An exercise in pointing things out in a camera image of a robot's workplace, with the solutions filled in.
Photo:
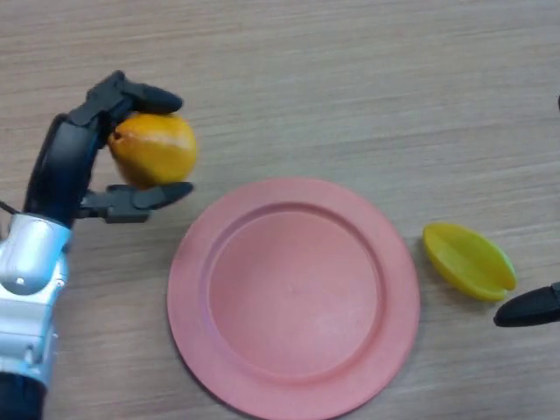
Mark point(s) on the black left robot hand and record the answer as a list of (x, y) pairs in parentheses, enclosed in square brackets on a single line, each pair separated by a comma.
[(61, 170)]

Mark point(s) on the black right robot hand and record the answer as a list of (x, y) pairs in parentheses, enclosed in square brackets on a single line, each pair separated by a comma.
[(529, 306)]

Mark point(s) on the yellow pear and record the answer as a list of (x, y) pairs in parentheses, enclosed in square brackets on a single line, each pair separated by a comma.
[(153, 153)]

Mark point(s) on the pink round plate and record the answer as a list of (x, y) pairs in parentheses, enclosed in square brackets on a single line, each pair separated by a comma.
[(293, 297)]

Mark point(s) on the yellow starfruit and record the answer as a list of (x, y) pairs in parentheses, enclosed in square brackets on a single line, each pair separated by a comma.
[(468, 260)]

